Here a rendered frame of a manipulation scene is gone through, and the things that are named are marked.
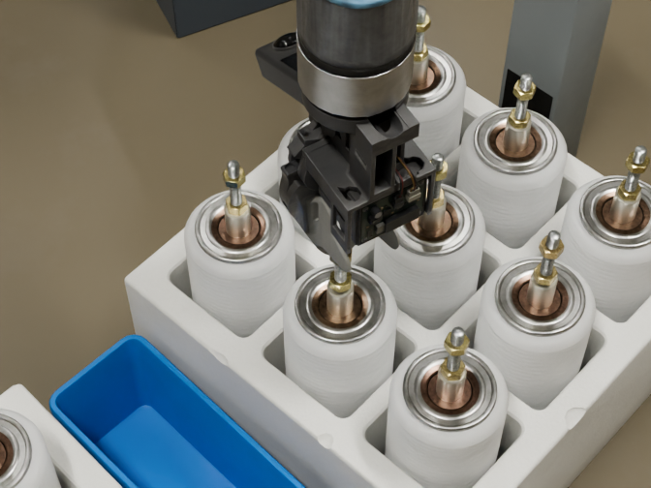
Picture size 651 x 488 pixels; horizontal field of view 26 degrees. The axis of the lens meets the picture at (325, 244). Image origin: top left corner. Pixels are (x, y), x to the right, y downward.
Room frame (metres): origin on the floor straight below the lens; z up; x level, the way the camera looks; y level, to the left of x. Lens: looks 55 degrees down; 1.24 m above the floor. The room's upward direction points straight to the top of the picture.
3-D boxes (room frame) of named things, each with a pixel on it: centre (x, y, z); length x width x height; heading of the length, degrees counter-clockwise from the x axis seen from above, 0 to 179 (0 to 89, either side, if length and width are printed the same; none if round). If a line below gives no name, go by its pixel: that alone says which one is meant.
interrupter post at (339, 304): (0.63, -0.01, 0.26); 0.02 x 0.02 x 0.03
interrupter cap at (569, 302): (0.64, -0.18, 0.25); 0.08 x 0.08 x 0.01
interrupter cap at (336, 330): (0.63, -0.01, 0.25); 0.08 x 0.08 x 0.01
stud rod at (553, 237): (0.64, -0.18, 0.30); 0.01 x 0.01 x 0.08
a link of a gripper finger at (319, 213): (0.60, -0.01, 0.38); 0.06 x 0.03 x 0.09; 30
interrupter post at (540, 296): (0.64, -0.18, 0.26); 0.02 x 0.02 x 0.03
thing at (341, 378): (0.63, -0.01, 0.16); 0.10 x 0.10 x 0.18
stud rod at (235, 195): (0.71, 0.07, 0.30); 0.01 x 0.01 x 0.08
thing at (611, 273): (0.72, -0.26, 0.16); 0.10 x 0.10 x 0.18
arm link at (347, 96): (0.62, -0.02, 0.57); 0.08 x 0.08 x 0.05
